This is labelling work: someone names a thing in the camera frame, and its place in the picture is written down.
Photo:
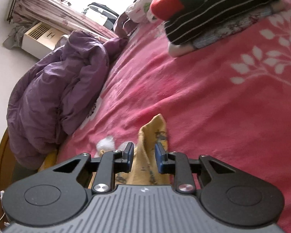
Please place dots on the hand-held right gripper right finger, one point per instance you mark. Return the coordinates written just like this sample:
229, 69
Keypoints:
159, 159

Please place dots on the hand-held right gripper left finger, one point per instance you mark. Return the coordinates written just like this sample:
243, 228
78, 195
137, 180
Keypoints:
129, 157

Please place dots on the yellow printed garment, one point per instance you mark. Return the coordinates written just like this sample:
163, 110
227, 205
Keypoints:
150, 136

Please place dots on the pink floral bed sheet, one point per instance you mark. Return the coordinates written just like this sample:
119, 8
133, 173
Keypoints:
208, 102

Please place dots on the yellow cloth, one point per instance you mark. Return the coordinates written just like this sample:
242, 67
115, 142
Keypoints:
49, 161

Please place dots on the purple duvet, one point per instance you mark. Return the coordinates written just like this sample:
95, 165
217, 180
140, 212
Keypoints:
51, 89

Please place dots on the white folded garment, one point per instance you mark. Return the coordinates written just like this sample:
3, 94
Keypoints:
179, 49

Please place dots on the wooden headboard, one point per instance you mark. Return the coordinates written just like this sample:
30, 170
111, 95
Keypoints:
1, 165

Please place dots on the white air conditioner unit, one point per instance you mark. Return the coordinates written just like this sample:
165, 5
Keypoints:
38, 41

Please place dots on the black white striped garment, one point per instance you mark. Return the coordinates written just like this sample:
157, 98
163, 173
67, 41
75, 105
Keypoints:
208, 17

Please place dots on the white printed cloth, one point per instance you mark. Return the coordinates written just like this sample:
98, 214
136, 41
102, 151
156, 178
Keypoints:
138, 7

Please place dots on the red green knit sweater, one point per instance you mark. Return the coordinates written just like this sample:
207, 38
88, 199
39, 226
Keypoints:
167, 2

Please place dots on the grey checkered cloth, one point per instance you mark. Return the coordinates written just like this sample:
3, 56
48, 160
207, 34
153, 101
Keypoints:
14, 37

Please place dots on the pink floral curtain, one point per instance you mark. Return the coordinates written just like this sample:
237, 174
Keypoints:
51, 7

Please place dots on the black curtain rod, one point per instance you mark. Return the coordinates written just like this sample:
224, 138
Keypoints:
13, 4

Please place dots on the black metal frame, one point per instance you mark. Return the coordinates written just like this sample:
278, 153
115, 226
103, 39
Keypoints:
99, 7

